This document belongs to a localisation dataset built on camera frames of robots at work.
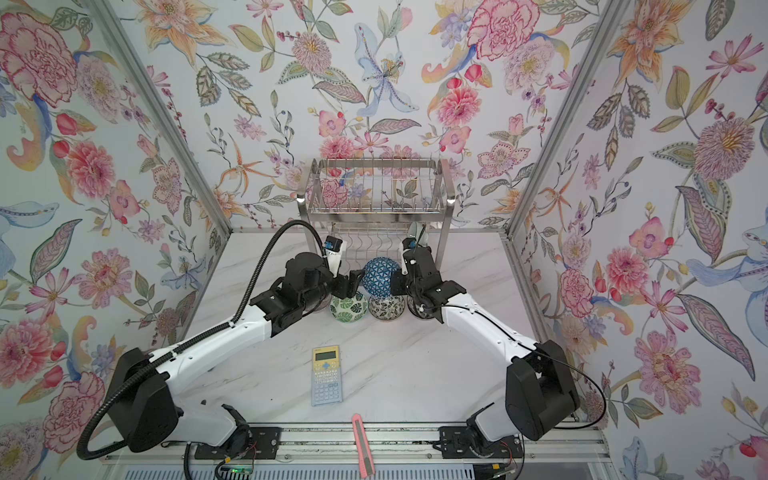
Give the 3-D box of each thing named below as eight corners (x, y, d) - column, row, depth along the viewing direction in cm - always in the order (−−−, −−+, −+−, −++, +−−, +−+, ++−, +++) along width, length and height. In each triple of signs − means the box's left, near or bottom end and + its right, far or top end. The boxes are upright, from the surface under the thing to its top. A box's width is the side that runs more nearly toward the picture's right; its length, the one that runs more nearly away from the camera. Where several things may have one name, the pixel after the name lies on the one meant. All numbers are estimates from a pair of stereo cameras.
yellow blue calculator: (312, 406, 82) (310, 404, 80) (313, 350, 92) (311, 347, 90) (343, 402, 83) (342, 399, 81) (340, 346, 93) (339, 343, 91)
